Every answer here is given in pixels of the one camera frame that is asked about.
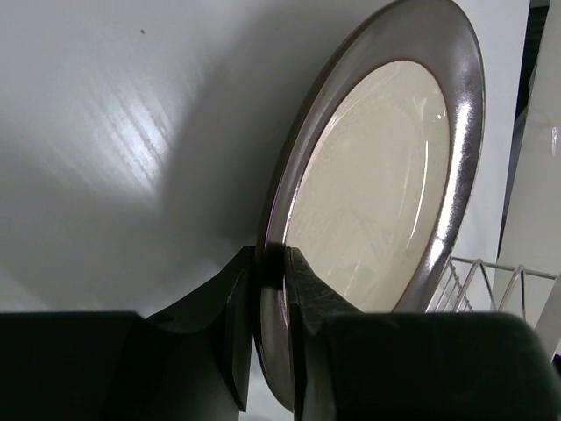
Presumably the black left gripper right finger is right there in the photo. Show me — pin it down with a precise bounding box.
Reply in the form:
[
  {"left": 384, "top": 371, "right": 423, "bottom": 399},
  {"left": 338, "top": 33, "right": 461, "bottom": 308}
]
[{"left": 284, "top": 247, "right": 362, "bottom": 420}]

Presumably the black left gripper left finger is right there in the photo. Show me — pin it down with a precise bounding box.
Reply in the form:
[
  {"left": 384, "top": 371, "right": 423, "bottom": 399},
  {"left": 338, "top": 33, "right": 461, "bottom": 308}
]
[{"left": 144, "top": 246, "right": 254, "bottom": 412}]

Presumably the cream plate brown metallic rim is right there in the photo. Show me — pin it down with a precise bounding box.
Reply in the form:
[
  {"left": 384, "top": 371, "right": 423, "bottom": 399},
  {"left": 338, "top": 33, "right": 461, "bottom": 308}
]
[{"left": 255, "top": 1, "right": 485, "bottom": 410}]

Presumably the steel wire dish rack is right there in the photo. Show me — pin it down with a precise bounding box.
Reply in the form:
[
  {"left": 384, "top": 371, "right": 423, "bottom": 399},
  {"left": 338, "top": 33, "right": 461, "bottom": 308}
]
[{"left": 426, "top": 256, "right": 560, "bottom": 320}]

